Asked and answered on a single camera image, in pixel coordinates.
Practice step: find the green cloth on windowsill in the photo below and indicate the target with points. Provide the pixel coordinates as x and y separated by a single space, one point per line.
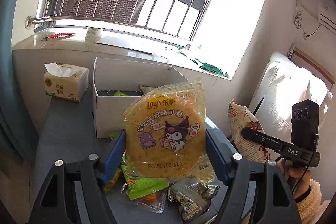
202 65

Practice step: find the blue curtain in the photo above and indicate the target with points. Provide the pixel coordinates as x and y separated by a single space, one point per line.
19 137

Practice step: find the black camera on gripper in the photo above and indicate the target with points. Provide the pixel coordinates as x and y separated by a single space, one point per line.
305 122

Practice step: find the olive green wrapped snack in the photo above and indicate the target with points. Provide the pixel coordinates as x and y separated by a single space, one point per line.
110 184

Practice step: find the green seaweed snack bag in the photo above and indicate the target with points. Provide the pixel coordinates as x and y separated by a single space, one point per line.
138 187

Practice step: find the large white orange snack bag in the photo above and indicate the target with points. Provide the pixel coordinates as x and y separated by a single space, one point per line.
241 117

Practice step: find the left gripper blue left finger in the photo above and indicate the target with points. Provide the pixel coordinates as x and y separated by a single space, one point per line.
112 155

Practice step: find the yellow green chips bag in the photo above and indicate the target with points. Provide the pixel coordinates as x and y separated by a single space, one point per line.
142 89

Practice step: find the fluffy cream sleeve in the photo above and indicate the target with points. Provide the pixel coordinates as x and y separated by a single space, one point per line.
311 208

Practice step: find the person's right hand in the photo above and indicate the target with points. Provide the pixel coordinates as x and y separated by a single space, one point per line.
301 178

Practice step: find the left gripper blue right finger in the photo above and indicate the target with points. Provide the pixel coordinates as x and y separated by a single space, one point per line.
219 153

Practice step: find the white cardboard box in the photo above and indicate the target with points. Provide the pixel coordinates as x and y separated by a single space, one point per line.
117 74

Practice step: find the grey yellow snack bag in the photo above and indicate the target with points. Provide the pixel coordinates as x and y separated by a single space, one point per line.
193 198

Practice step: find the yellow Lay's chips bag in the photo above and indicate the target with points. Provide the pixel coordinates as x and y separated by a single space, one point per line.
165 132

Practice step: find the tissue paper pack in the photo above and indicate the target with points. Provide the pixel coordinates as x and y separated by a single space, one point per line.
68 82

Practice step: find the orange Indian flatbread pack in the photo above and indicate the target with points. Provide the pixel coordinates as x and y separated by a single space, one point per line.
153 202

